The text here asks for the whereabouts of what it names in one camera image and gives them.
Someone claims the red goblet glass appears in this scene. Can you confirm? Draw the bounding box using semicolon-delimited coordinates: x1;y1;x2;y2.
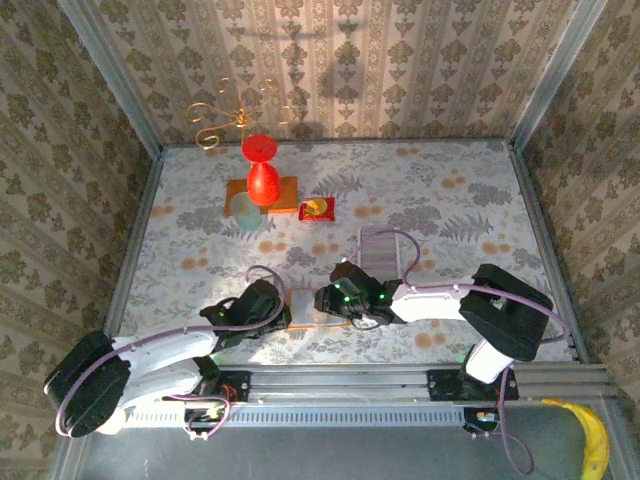
241;133;280;206

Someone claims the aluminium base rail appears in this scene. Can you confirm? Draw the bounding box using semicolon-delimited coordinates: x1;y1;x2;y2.
219;367;436;401

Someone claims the yellow banana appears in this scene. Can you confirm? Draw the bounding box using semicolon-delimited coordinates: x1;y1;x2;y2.
542;398;612;480

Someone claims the grey metal frame post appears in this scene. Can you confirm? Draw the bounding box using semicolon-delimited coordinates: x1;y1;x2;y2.
57;0;166;159
508;0;612;151

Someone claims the red snack packet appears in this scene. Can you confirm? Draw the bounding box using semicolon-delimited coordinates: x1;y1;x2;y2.
298;196;337;223

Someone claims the gold wire curl stand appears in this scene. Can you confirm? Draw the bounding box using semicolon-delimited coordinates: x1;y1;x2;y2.
185;77;301;150

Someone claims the grey metal side rail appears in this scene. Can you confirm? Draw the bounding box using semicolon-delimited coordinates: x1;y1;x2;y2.
508;142;592;364
97;149;165;364

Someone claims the small black controller box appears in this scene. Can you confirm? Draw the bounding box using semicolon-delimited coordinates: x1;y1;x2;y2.
184;405;232;433
462;407;501;434

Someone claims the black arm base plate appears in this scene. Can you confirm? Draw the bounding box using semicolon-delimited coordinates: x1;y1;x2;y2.
427;369;520;402
197;367;251;404

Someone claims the slotted grey cable duct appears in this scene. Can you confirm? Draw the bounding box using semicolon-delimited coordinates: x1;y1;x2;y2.
122;402;466;429

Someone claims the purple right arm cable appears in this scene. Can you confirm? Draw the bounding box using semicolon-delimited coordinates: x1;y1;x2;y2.
342;228;572;475

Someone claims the orange wooden board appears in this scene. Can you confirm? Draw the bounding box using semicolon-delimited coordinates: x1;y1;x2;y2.
223;175;300;217

